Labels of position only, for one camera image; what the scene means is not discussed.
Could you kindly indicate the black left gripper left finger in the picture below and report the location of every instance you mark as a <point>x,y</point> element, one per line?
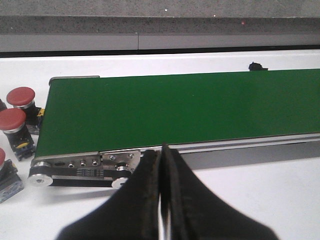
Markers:
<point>131,213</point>

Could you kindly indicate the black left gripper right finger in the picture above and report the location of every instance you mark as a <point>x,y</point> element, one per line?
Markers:
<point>193,212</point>

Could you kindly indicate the red mushroom push button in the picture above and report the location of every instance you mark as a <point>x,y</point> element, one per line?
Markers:
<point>24,98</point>
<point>12,124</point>
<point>10,182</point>

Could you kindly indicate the green conveyor belt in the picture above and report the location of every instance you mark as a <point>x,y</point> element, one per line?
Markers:
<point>95,130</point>

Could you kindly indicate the yellow mushroom push button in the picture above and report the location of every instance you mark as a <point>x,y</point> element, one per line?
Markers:
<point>2,106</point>

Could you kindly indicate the grey stone counter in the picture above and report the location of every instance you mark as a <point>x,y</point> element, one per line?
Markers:
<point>107,25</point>

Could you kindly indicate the black cable connector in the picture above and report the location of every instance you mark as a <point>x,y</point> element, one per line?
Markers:
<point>254,66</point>

